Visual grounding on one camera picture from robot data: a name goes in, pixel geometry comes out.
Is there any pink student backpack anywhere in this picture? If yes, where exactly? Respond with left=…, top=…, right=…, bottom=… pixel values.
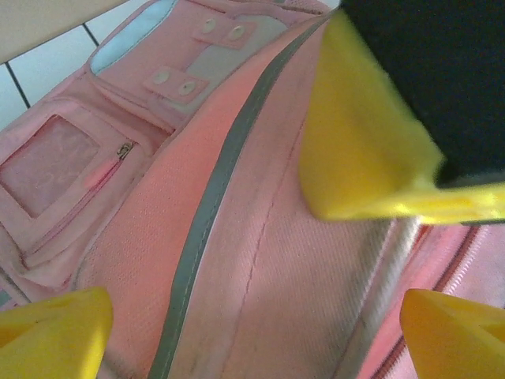
left=0, top=0, right=505, bottom=379

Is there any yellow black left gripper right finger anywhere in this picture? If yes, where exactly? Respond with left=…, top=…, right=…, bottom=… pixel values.
left=400, top=287, right=505, bottom=379

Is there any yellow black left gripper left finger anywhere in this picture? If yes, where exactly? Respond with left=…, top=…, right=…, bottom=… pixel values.
left=0, top=287, right=115, bottom=379

